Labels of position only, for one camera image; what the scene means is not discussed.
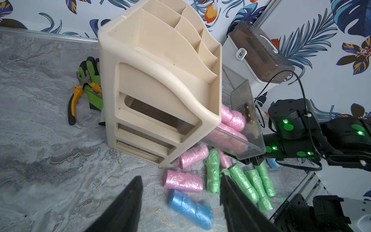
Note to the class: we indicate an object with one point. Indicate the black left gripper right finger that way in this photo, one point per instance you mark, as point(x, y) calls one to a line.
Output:
point(240, 213)

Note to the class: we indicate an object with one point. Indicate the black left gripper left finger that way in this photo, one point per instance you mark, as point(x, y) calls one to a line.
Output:
point(123, 214)

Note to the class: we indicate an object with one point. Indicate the clear top drawer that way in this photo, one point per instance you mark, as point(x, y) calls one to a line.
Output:
point(237, 95)

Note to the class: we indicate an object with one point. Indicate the pink roll pair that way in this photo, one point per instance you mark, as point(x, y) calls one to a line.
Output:
point(233, 119)

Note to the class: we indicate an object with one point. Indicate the beige drawer organizer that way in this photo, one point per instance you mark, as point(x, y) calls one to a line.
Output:
point(161, 76)

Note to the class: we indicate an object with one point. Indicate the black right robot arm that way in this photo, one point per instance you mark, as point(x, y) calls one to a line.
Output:
point(343, 142)

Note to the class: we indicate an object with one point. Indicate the green roll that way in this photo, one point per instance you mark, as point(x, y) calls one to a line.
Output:
point(243, 183)
point(264, 203)
point(266, 180)
point(212, 163)

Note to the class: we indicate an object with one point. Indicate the blue roll front left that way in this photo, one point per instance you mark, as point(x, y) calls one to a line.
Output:
point(201, 215)

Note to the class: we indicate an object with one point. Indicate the blue roll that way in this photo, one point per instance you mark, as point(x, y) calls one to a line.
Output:
point(273, 164)
point(201, 215)

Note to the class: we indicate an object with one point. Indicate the green roll leftmost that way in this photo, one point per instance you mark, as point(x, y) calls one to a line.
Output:
point(212, 163)

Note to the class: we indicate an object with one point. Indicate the blue roll right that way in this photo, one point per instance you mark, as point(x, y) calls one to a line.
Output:
point(273, 164)

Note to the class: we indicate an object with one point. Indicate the green work glove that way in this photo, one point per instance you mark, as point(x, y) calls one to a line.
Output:
point(91, 65)

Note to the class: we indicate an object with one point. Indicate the brown lidded storage box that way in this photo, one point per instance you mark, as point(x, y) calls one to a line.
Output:
point(248, 54)

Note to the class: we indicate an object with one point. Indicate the orange handled pliers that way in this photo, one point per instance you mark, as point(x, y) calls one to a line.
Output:
point(76, 100)

